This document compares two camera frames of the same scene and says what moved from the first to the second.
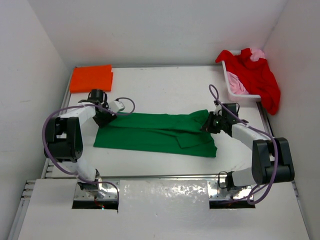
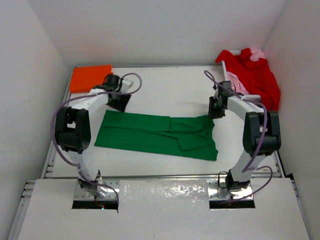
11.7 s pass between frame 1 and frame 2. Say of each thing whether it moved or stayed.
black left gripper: moved
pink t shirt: stayed
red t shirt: stayed
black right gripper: moved
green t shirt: stayed
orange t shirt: stayed
